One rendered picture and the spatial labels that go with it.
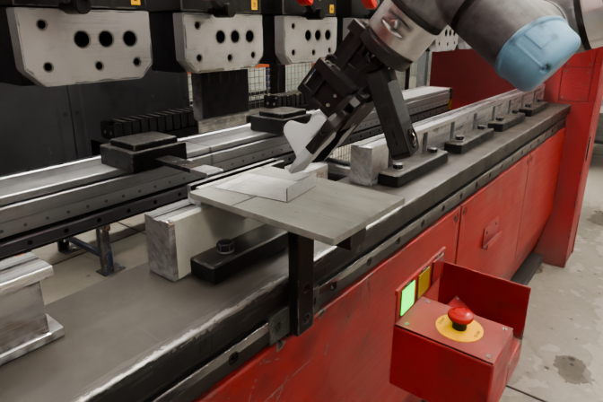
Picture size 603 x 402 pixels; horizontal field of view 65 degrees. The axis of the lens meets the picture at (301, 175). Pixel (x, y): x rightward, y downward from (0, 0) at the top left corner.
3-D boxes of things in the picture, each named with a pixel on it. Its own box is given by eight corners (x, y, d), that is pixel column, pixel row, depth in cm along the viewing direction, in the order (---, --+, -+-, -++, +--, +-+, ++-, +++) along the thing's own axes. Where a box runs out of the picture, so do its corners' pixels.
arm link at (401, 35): (445, 35, 57) (426, 36, 51) (420, 65, 60) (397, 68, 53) (401, -5, 59) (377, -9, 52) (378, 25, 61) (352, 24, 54)
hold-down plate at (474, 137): (460, 154, 141) (461, 144, 140) (443, 151, 144) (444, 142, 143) (493, 136, 163) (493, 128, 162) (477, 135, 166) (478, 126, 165)
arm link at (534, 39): (596, 38, 51) (520, -26, 54) (582, 39, 43) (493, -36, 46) (538, 91, 56) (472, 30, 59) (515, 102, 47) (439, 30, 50)
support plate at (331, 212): (333, 246, 55) (333, 239, 55) (189, 198, 71) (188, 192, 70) (405, 204, 68) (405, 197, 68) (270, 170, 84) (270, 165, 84)
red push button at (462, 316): (467, 342, 72) (469, 322, 71) (441, 332, 75) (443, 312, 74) (476, 329, 75) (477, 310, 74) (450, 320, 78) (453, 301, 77)
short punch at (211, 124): (203, 134, 71) (199, 70, 69) (195, 132, 73) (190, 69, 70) (249, 124, 79) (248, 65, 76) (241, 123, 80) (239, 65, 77)
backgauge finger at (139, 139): (187, 191, 75) (185, 161, 74) (100, 163, 91) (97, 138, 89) (241, 174, 84) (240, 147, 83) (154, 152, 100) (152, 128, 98)
